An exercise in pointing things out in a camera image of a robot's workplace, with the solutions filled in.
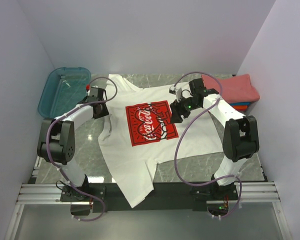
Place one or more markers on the aluminium rail frame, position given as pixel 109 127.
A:
pixel 39 215

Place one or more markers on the white t shirt red print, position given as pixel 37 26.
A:
pixel 138 135

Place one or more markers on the blue folded t shirt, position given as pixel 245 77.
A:
pixel 241 104

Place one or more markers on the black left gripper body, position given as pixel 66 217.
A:
pixel 104 111

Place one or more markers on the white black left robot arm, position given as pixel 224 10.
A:
pixel 56 143

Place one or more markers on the teal plastic bin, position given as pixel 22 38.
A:
pixel 64 88

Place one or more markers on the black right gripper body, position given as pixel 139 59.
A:
pixel 185 106

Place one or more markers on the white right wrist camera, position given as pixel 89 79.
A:
pixel 177 91

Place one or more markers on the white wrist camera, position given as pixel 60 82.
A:
pixel 177 91
pixel 96 92

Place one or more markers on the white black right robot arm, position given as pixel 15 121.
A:
pixel 240 138

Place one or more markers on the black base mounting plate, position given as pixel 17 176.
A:
pixel 104 197

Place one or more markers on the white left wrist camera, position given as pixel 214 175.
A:
pixel 96 92

